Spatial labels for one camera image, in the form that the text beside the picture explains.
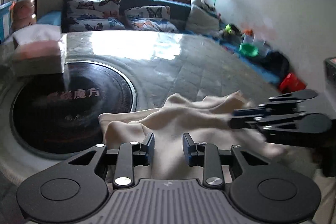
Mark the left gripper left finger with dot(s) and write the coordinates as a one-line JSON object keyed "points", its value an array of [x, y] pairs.
{"points": [[132, 154]]}

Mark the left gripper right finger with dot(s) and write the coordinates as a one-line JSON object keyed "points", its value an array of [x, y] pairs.
{"points": [[205, 155]]}

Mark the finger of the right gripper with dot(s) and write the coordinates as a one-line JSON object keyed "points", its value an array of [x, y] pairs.
{"points": [[288, 103], [300, 129]]}

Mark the cream sweater garment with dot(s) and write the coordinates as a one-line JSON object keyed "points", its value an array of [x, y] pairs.
{"points": [[205, 120]]}

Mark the red plastic stool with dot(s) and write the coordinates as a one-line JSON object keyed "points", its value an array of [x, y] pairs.
{"points": [[291, 83]]}

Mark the black bag on sofa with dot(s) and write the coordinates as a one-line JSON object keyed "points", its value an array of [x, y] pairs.
{"points": [[276, 63]]}

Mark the clear plastic storage box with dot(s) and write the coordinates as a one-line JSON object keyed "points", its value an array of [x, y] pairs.
{"points": [[260, 44]]}

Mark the green plastic bowl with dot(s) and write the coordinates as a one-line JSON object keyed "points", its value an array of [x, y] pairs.
{"points": [[248, 50]]}

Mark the orange toy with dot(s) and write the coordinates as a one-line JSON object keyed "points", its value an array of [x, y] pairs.
{"points": [[248, 32]]}

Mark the black round induction cooktop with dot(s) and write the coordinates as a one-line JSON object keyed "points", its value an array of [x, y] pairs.
{"points": [[48, 118]]}

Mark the green yellow toy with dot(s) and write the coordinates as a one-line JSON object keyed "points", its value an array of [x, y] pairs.
{"points": [[230, 30]]}

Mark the grey plain cushion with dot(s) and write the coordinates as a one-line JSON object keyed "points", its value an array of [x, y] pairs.
{"points": [[202, 23]]}

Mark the white plush toy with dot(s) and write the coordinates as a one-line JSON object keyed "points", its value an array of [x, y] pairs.
{"points": [[201, 4]]}

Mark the tissue box with tissues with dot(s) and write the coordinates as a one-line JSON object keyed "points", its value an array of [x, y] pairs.
{"points": [[41, 50]]}

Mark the right butterfly pillow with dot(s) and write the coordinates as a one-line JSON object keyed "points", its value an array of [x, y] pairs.
{"points": [[150, 18]]}

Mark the butterfly pillow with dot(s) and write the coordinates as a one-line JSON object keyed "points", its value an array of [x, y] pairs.
{"points": [[150, 18], [92, 15]]}

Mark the left butterfly pillow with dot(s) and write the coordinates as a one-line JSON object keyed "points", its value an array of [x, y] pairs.
{"points": [[92, 15]]}

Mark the blue children's cabinet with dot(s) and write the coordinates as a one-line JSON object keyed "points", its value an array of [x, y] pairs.
{"points": [[5, 20]]}

